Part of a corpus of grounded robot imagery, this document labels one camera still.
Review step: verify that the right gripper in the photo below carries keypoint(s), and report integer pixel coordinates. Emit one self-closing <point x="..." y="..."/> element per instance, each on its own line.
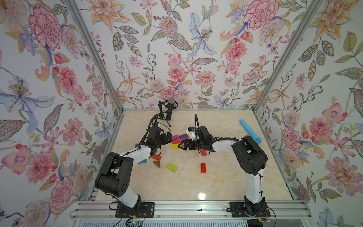
<point x="186" y="142"/>

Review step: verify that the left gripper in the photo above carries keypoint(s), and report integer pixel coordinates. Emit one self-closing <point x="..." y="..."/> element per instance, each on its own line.
<point x="165" y="140"/>

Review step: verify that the yellow block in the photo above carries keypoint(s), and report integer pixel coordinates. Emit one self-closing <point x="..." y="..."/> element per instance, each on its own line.
<point x="175" y="145"/>

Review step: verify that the purple rectangular block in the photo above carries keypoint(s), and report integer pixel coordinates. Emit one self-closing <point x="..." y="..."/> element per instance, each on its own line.
<point x="184" y="136"/>

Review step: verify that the brown triangle block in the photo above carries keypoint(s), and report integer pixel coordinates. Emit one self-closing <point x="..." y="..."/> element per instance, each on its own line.
<point x="157" y="164"/>

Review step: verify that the teal block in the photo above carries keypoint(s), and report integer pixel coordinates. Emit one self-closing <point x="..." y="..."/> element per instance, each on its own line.
<point x="142" y="162"/>

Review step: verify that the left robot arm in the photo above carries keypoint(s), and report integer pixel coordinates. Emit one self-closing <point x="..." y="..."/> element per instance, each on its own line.
<point x="115" y="172"/>

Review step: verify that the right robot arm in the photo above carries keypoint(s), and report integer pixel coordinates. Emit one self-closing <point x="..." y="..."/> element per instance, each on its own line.
<point x="251" y="158"/>

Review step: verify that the red block front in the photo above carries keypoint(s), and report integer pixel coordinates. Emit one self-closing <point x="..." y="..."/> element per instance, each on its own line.
<point x="203" y="168"/>

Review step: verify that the black microphone on tripod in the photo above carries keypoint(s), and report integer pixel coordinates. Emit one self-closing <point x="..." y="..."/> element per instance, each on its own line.
<point x="166" y="109"/>

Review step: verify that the lime green block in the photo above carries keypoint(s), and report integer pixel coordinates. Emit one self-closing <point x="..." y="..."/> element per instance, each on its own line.
<point x="172" y="167"/>

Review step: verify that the light blue cylinder toy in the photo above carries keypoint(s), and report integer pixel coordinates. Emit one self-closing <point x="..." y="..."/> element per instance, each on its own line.
<point x="250" y="131"/>

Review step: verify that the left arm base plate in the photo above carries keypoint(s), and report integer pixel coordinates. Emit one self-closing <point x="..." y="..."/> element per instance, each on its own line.
<point x="141" y="210"/>

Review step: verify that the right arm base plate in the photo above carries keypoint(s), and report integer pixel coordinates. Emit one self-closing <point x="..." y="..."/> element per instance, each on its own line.
<point x="247" y="210"/>

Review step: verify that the aluminium front rail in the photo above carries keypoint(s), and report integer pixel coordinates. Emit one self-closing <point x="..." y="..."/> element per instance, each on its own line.
<point x="170" y="210"/>

